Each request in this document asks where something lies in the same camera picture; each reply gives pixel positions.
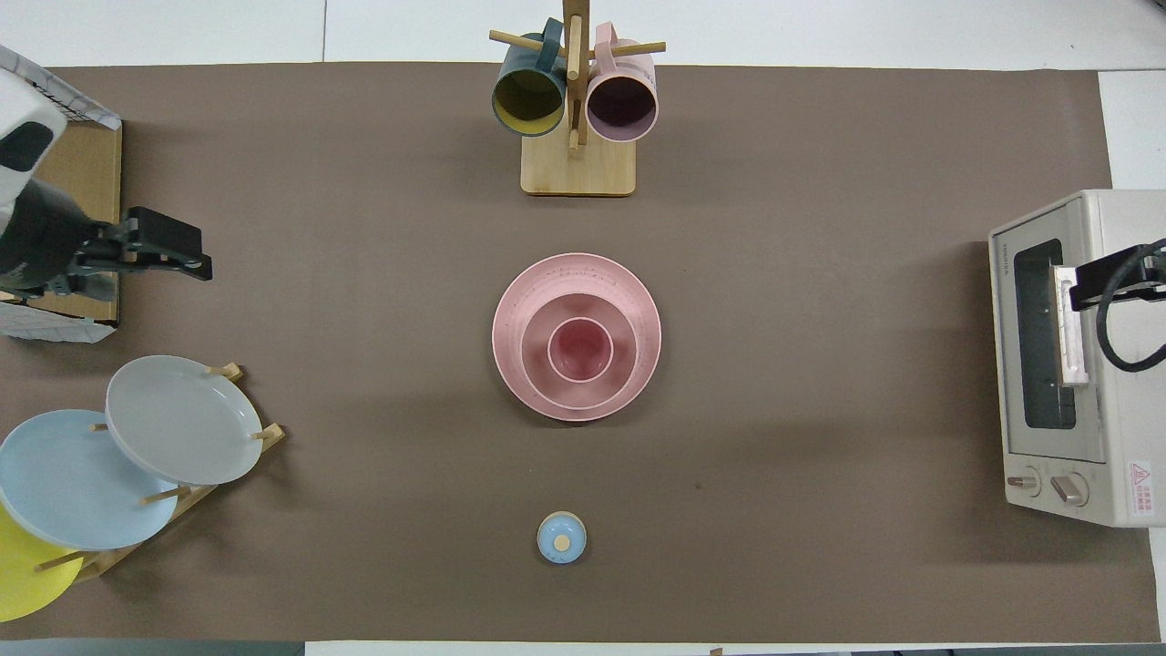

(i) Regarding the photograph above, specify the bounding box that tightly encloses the left arm dark gripper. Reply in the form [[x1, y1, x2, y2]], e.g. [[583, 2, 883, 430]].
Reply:
[[0, 177, 213, 298]]

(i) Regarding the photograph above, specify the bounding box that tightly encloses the right arm dark gripper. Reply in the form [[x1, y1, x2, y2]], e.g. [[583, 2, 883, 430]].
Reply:
[[1069, 244, 1166, 312]]

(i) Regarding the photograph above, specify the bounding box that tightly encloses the pink bowl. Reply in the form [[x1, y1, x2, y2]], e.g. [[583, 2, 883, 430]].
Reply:
[[520, 292, 639, 411]]

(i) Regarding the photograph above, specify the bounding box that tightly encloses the pink plastic cup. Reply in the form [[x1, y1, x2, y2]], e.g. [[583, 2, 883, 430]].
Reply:
[[547, 316, 615, 384]]

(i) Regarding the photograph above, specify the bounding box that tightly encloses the beige toaster oven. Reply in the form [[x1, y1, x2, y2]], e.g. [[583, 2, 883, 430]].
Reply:
[[988, 189, 1166, 529]]

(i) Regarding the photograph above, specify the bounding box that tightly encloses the grey plate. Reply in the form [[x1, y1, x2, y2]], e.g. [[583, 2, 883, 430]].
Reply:
[[105, 354, 264, 487]]

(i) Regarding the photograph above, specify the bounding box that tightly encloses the brown table mat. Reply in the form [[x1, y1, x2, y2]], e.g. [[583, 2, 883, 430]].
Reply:
[[0, 61, 1163, 644]]

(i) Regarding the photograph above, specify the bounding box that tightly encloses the light blue plate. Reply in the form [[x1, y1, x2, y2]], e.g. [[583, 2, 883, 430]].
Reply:
[[0, 409, 181, 551]]

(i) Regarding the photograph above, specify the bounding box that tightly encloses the wooden plate rack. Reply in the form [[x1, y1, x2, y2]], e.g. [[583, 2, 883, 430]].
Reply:
[[35, 363, 286, 585]]

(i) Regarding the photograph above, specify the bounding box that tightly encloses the pink speckled plate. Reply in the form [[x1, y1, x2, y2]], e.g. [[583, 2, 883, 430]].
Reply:
[[492, 252, 662, 423]]

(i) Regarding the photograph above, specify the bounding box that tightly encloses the yellow plate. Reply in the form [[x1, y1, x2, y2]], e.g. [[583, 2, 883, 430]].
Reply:
[[0, 501, 86, 624]]

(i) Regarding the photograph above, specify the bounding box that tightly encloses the dark green mug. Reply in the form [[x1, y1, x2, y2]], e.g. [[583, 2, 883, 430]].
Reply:
[[492, 18, 568, 138]]

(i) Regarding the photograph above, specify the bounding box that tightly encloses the wooden mug tree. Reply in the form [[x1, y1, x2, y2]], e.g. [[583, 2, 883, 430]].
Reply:
[[489, 0, 667, 198]]

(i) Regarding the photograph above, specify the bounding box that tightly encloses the pink mug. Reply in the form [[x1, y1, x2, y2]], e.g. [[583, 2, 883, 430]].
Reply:
[[585, 23, 660, 144]]

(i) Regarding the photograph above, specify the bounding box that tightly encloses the small blue lidded jar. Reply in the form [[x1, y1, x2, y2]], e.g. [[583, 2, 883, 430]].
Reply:
[[537, 511, 588, 565]]

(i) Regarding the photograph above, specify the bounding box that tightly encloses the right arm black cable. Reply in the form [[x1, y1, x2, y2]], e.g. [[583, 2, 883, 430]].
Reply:
[[1095, 238, 1166, 374]]

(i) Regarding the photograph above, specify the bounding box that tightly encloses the wooden shelf with wire mesh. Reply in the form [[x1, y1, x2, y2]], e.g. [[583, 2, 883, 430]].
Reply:
[[0, 46, 124, 345]]

